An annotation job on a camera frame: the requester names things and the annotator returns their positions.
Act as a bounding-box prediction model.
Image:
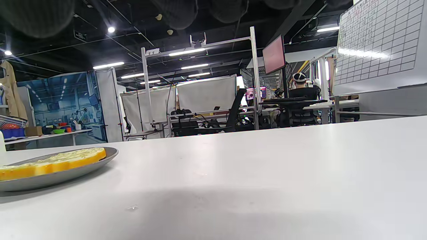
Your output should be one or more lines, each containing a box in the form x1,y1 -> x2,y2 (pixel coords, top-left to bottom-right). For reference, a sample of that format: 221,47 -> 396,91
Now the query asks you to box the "long ceiling light tube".
168,48 -> 206,57

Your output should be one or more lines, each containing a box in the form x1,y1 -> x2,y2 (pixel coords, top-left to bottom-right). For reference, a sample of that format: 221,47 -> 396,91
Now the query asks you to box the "white fabric screen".
177,75 -> 237,114
121,87 -> 176,134

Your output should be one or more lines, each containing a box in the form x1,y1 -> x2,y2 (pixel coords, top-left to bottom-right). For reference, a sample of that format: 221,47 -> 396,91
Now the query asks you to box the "aluminium frame rack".
141,27 -> 263,138

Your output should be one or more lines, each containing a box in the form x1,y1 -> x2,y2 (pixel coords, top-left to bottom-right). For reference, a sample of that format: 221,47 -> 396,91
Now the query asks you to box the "beige hanging coat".
0,60 -> 29,121

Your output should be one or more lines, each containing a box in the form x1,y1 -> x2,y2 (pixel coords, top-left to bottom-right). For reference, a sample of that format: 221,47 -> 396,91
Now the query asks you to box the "black computer monitor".
262,35 -> 287,75

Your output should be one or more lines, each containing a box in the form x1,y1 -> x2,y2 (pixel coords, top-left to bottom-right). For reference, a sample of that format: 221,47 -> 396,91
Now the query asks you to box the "grey round plate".
0,147 -> 119,192

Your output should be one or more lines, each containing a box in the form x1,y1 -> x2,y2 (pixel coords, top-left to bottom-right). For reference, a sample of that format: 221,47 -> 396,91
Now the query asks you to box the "white narrow side panel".
96,68 -> 123,142

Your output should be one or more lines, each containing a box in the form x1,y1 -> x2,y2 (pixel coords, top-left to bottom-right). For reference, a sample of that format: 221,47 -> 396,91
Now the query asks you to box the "blue plastic basket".
0,128 -> 26,139

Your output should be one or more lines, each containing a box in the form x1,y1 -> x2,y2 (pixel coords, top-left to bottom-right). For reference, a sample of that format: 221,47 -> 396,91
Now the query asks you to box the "person's right hand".
0,0 -> 334,39

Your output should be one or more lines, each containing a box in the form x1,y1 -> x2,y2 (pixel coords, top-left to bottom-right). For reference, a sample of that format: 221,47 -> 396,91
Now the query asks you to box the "yellow toast slice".
0,148 -> 107,181

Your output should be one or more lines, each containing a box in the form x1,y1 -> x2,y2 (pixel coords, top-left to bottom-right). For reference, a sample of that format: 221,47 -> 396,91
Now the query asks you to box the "blue factory photo banner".
17,72 -> 108,144

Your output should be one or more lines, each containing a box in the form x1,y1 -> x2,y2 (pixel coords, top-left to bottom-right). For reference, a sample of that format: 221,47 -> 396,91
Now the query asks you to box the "black high-back office chair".
213,88 -> 248,133

